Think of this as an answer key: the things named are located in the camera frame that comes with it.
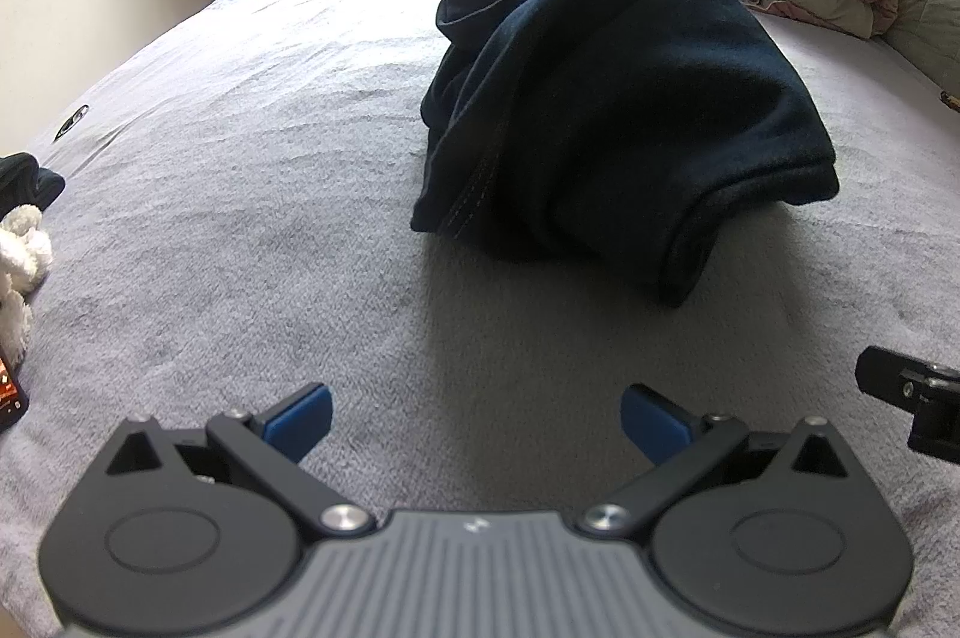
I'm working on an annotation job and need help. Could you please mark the dark blue jeans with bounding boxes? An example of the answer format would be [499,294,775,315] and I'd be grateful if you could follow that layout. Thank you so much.
[412,0,839,306]

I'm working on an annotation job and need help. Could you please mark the smartphone with lit screen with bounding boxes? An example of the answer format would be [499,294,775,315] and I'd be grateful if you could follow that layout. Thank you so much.
[0,354,29,434]

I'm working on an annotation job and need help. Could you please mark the small brown object on bed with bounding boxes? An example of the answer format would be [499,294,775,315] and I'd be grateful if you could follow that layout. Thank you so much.
[940,91,960,112]

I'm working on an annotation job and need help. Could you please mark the white plush garment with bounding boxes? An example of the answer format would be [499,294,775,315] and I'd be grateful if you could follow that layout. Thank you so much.
[0,204,53,370]

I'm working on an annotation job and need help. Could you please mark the dark garment at bed edge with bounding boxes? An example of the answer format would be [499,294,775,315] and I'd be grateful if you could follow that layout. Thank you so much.
[0,152,65,216]

